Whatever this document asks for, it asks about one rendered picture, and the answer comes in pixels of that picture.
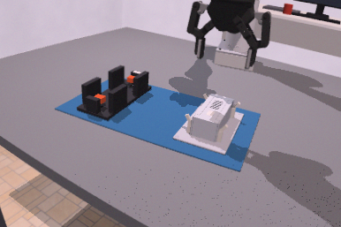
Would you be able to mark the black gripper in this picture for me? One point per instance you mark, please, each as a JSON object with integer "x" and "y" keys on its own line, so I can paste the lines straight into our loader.
{"x": 232, "y": 16}

